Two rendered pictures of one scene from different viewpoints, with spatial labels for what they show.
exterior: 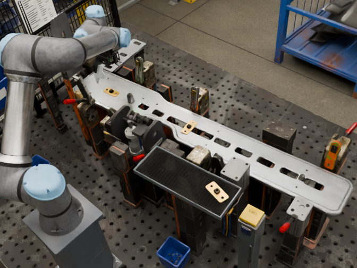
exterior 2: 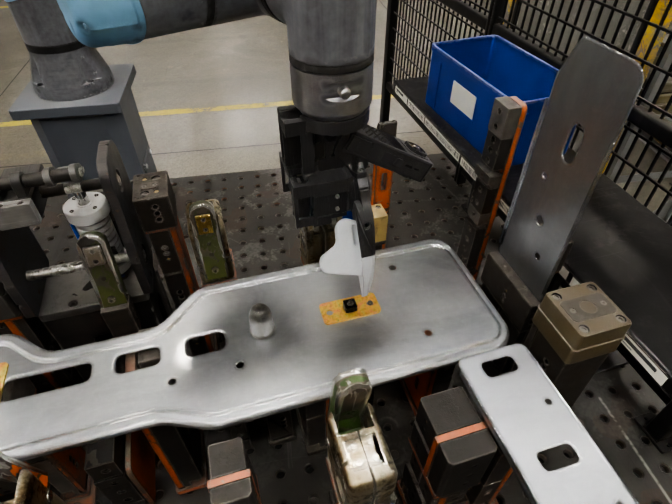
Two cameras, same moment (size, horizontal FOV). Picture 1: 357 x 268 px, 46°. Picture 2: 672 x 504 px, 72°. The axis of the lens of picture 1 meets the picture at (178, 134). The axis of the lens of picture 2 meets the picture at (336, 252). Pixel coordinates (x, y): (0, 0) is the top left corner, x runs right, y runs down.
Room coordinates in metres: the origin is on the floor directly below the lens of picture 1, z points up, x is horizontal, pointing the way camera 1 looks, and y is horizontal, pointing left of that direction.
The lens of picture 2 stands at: (1.80, -0.07, 1.51)
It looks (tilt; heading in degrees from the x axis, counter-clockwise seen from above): 43 degrees down; 122
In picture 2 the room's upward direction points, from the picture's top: straight up
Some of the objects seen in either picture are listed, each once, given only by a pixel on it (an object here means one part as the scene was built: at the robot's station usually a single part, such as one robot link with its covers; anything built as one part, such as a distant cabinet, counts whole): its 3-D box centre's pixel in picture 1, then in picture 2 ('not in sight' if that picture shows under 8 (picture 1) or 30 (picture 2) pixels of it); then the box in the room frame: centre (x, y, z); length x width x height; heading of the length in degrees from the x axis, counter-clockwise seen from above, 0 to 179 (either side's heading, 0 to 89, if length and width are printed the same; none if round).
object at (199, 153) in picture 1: (201, 182); not in sight; (1.06, -0.07, 0.89); 0.13 x 0.11 x 0.38; 139
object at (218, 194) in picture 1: (217, 191); not in sight; (0.82, -0.11, 1.17); 0.08 x 0.04 x 0.01; 29
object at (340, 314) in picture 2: (111, 91); (350, 306); (1.59, 0.30, 1.01); 0.08 x 0.04 x 0.01; 49
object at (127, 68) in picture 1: (130, 90); (438, 468); (1.78, 0.24, 0.84); 0.11 x 0.10 x 0.28; 139
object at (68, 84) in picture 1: (77, 111); (376, 249); (1.54, 0.48, 0.95); 0.03 x 0.01 x 0.50; 49
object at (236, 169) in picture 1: (234, 199); not in sight; (0.95, -0.19, 0.90); 0.13 x 0.10 x 0.41; 139
